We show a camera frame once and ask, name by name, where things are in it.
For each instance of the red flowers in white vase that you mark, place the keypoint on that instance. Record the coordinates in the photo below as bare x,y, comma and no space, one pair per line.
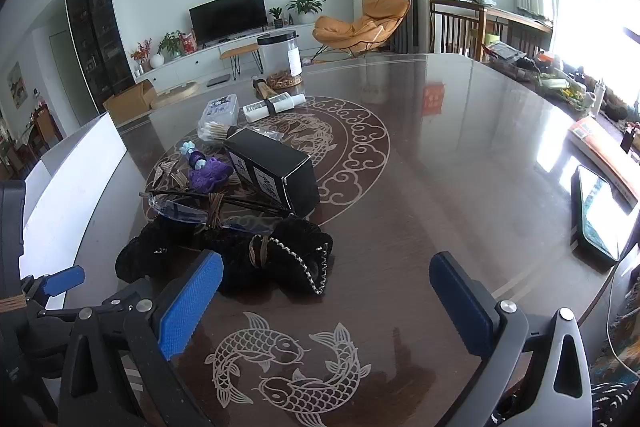
145,53

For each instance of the purple and teal toy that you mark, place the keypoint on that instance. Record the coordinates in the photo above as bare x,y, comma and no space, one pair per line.
212,176

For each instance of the white box with black band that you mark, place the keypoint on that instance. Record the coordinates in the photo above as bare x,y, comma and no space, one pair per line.
272,106

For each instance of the white board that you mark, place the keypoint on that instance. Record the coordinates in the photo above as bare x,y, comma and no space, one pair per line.
65,197

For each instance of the bundle of wooden sticks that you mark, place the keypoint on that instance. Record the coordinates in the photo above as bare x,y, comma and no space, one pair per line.
215,132

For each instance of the white television cabinet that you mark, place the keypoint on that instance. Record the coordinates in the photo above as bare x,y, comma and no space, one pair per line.
200,59

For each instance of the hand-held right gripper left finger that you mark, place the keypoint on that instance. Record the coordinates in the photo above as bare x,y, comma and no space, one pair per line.
192,302

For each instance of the orange lounge chair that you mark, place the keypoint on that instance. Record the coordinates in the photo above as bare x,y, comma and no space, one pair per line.
372,24

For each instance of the red bag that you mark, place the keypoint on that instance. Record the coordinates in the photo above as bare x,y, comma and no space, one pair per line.
188,43

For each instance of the pile of assorted clutter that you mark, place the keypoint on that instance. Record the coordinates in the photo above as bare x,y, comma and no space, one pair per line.
560,79

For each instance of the clear printed plastic pack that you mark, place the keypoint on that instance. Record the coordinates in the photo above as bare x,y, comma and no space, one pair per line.
221,107

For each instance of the brown tube with black band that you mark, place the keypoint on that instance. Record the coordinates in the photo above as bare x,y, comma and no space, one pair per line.
262,89

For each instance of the patterned blue cloth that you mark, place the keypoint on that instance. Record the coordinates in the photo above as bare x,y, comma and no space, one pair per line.
622,357

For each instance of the small green potted plant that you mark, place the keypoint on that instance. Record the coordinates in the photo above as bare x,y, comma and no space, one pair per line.
276,14

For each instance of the brown woven ornament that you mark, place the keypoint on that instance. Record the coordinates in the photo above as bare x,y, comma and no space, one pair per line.
169,176

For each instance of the black television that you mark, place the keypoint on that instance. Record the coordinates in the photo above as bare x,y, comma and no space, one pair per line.
227,17

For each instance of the framed wall picture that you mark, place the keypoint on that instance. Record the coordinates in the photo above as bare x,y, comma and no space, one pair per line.
17,84

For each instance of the black tablet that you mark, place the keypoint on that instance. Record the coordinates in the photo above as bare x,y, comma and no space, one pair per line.
595,212

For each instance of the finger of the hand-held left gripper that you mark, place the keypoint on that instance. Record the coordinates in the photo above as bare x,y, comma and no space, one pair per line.
65,282

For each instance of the wooden bench with metal legs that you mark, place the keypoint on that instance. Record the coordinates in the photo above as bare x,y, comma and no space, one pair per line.
240,51

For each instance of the clear safety glasses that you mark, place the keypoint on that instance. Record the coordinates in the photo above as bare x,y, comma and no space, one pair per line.
175,213

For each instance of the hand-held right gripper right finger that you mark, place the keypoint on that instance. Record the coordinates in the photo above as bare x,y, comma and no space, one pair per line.
460,302

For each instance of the black display cabinet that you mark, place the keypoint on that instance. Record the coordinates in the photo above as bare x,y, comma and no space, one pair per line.
97,37

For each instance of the large green potted plant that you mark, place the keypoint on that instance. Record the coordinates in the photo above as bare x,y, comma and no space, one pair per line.
305,4

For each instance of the leafy green potted plant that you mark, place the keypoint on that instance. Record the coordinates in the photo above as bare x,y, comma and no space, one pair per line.
170,43

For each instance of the clear jar with black lid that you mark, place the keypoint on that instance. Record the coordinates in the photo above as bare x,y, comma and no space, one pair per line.
277,57

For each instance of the orange white box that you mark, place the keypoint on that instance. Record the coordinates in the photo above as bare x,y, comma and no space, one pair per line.
600,147

